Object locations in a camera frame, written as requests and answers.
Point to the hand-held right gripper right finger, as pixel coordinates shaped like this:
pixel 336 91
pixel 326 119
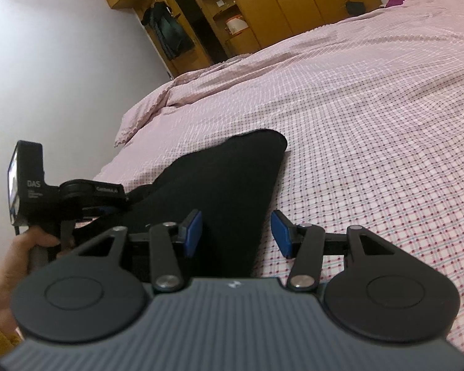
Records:
pixel 281 235

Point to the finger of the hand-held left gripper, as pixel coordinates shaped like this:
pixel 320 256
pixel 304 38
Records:
pixel 100 211

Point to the white container on shelf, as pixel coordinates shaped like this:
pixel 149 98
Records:
pixel 236 25

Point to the person's left hand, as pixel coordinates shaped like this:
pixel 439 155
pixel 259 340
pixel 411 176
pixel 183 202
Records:
pixel 19 251

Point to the wooden wardrobe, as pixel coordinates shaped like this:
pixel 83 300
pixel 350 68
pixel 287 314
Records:
pixel 247 4

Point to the dark hanging jacket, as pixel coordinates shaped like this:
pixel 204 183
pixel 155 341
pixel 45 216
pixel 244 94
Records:
pixel 170 31

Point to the black garment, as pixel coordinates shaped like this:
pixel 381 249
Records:
pixel 224 185

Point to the pink checked bed cover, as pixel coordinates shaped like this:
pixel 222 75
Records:
pixel 352 123

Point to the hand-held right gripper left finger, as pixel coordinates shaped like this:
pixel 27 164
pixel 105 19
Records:
pixel 191 235

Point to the purple cloth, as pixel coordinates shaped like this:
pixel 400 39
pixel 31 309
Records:
pixel 395 0

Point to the small black bag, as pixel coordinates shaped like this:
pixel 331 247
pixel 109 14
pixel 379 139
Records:
pixel 355 8

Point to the person's left forearm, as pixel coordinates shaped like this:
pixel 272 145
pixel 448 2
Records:
pixel 0 309

